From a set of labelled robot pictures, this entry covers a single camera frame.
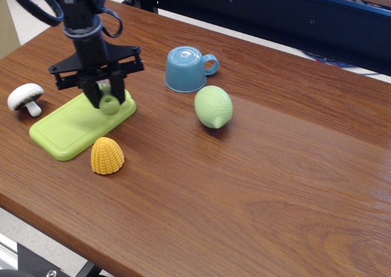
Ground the black table base bracket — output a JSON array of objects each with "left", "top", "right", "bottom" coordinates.
[{"left": 0, "top": 243, "right": 104, "bottom": 277}]

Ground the green grey toy spatula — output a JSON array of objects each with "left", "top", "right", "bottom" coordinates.
[{"left": 98, "top": 79, "right": 120, "bottom": 116}]

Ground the yellow toy corn piece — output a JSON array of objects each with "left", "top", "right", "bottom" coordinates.
[{"left": 90, "top": 137, "right": 125, "bottom": 175}]

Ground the black cable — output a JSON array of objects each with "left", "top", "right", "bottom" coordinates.
[{"left": 0, "top": 0, "right": 65, "bottom": 27}]

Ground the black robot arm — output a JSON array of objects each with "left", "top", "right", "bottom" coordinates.
[{"left": 45, "top": 0, "right": 144, "bottom": 108}]

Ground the light green cutting board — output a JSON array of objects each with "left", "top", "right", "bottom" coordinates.
[{"left": 29, "top": 90, "right": 136, "bottom": 161}]

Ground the blue upside-down cup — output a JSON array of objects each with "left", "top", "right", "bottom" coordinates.
[{"left": 164, "top": 46, "right": 219, "bottom": 93}]

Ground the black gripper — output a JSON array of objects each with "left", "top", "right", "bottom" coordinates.
[{"left": 49, "top": 40, "right": 144, "bottom": 109}]

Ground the green toy lime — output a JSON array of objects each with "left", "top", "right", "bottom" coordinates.
[{"left": 194, "top": 86, "right": 233, "bottom": 129}]

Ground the dark blue metal frame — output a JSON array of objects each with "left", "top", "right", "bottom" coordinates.
[{"left": 125, "top": 0, "right": 390, "bottom": 75}]

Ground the white toy mushroom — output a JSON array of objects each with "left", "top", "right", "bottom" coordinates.
[{"left": 7, "top": 83, "right": 44, "bottom": 117}]

